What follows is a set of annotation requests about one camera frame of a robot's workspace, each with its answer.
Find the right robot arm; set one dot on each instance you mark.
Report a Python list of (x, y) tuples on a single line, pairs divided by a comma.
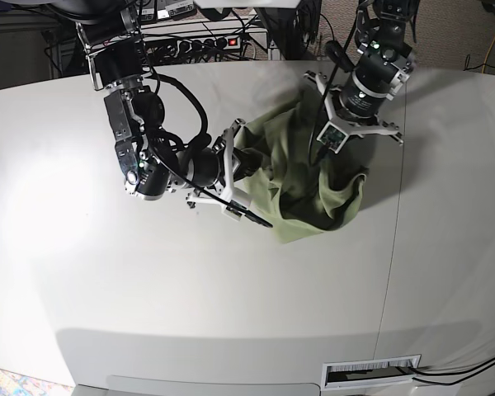
[(152, 159)]

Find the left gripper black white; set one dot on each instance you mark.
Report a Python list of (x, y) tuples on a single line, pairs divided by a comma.
[(354, 108)]

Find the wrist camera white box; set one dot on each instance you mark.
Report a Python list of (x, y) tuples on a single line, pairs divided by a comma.
[(332, 137), (236, 209)]

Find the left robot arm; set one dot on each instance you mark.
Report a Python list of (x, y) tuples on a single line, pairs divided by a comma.
[(386, 63)]

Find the black power strip red switch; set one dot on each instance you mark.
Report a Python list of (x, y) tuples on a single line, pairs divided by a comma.
[(221, 44)]

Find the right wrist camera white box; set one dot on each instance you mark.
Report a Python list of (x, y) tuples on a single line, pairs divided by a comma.
[(236, 209)]

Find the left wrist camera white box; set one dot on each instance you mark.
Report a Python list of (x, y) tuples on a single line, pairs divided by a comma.
[(332, 137)]

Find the table cable grommet with brush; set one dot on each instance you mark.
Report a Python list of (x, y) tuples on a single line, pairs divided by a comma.
[(368, 374)]

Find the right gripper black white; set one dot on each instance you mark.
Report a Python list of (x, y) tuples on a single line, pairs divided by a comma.
[(216, 168)]

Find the grey table leg column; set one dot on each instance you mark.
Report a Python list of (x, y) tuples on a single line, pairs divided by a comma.
[(279, 23)]

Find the green T-shirt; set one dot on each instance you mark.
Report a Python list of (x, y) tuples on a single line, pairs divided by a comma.
[(298, 199)]

